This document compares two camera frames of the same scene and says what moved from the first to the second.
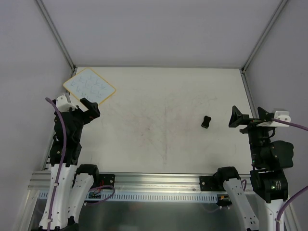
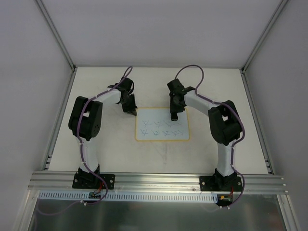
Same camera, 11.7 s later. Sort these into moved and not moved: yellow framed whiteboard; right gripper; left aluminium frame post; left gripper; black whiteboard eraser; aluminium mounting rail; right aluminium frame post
Moved: yellow framed whiteboard; right gripper; black whiteboard eraser; left gripper
Not moved: aluminium mounting rail; right aluminium frame post; left aluminium frame post
